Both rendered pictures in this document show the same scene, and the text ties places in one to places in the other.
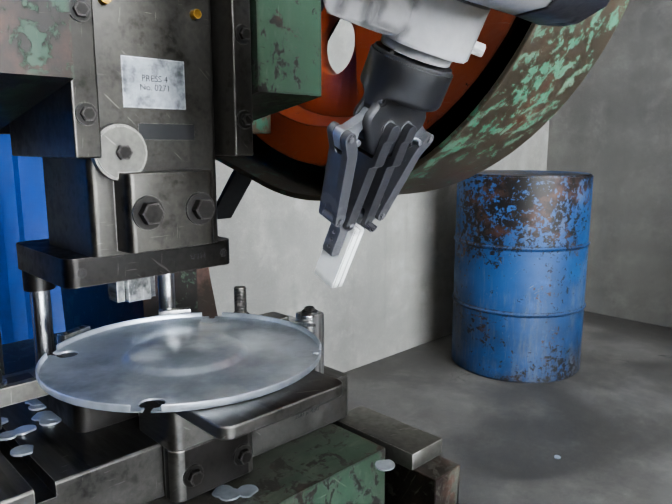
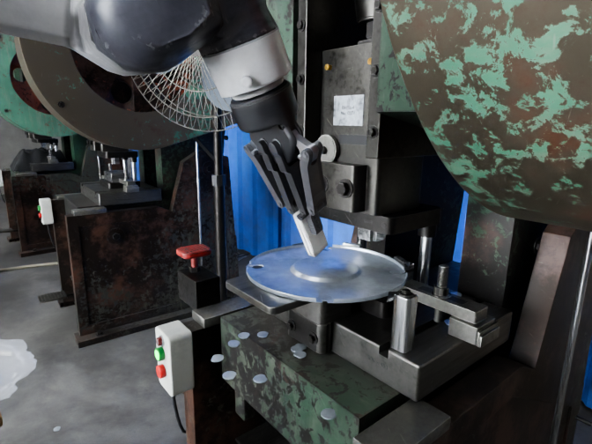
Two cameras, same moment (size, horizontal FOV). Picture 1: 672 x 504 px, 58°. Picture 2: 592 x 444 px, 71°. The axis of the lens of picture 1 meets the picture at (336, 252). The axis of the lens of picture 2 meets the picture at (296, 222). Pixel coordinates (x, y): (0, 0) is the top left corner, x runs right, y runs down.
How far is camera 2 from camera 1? 84 cm
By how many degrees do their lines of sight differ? 92
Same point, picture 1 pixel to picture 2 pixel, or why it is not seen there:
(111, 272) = (327, 213)
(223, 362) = (303, 275)
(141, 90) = (341, 114)
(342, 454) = (346, 394)
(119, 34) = (335, 85)
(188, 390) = (270, 271)
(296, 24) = not seen: hidden behind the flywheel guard
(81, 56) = (300, 101)
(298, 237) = not seen: outside the picture
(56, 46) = not seen: hidden behind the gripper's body
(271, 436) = (351, 354)
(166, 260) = (351, 217)
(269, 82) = (385, 104)
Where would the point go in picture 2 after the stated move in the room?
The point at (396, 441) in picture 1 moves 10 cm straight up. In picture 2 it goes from (376, 430) to (381, 363)
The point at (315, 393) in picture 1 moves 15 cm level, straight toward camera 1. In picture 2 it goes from (257, 299) to (160, 295)
